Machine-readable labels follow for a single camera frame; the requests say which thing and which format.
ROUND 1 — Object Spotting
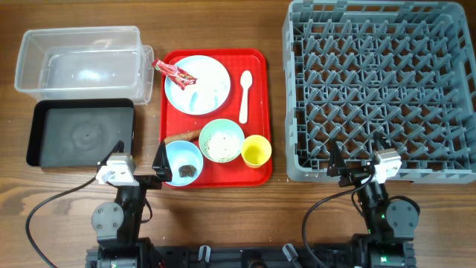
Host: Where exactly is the clear plastic waste bin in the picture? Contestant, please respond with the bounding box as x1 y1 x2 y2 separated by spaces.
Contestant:
14 26 154 105

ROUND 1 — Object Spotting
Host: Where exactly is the white plastic spoon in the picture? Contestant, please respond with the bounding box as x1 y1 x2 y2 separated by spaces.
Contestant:
239 70 253 124

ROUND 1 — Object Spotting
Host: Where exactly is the dark food scrap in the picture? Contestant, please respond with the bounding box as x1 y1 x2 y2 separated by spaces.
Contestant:
178 165 196 178

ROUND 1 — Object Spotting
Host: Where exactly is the brown sausage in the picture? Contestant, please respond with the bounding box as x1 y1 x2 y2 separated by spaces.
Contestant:
164 129 202 144

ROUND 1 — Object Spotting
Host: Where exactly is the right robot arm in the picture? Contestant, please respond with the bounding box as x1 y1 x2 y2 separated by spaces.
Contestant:
327 133 421 268

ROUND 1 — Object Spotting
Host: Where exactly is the red snack wrapper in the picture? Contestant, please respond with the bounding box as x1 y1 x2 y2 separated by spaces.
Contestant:
152 59 197 90

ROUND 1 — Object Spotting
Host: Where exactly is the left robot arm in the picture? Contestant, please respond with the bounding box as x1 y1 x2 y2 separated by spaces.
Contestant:
86 141 172 268

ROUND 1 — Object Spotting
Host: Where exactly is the black waste tray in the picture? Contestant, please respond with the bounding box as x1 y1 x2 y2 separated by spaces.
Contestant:
26 98 135 168

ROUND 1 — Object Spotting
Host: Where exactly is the yellow cup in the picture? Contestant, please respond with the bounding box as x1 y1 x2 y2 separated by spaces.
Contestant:
241 135 272 168

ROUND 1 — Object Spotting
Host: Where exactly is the light blue plate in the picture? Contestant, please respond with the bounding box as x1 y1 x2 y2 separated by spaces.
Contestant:
164 55 231 115

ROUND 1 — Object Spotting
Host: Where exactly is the white rice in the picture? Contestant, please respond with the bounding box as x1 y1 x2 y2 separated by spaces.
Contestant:
205 132 240 162

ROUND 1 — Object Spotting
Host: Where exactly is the light blue bowl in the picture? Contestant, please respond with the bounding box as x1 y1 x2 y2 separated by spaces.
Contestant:
166 141 204 187

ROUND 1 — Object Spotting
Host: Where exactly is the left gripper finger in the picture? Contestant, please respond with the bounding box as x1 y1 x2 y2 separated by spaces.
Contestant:
152 141 173 182
97 140 124 167

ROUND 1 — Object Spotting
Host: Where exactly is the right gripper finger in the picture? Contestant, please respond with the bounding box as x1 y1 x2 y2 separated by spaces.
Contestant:
327 139 347 176
373 132 388 152

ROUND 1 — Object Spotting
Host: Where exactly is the red serving tray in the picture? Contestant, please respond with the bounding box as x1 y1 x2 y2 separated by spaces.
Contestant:
159 48 273 189

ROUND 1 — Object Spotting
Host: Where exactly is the green bowl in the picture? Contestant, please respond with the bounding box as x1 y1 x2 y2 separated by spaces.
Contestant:
199 118 245 162

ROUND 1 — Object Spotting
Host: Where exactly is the grey dishwasher rack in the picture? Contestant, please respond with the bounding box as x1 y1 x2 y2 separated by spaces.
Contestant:
282 1 475 184

